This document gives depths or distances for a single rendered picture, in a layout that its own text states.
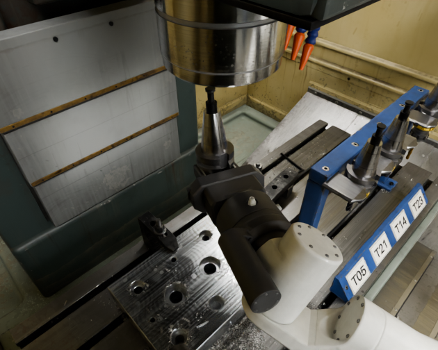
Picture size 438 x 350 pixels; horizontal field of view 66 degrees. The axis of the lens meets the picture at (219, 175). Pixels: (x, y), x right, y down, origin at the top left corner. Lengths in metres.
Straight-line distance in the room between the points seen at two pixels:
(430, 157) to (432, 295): 0.54
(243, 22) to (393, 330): 0.35
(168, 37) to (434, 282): 1.08
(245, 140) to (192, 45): 1.41
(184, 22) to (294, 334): 0.36
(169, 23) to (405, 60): 1.16
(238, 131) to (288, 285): 1.51
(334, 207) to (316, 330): 0.66
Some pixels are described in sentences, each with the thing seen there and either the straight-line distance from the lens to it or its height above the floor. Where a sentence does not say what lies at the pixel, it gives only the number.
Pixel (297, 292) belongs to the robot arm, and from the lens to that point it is 0.39.
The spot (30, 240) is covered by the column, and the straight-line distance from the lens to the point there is 1.10.
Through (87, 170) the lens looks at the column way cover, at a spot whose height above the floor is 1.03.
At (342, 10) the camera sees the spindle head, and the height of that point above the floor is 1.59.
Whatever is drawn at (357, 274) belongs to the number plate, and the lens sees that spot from 0.89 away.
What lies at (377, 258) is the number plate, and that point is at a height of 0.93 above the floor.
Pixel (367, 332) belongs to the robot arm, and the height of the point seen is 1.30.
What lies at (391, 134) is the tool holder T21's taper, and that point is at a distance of 0.76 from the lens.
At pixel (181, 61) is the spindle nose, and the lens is 0.41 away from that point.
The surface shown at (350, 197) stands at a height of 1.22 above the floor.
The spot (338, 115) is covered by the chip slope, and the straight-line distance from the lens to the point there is 1.60.
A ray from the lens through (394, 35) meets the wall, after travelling 1.46.
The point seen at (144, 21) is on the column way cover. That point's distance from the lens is 0.91.
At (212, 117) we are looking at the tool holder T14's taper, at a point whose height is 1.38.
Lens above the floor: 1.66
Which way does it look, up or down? 43 degrees down
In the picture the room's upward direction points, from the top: straight up
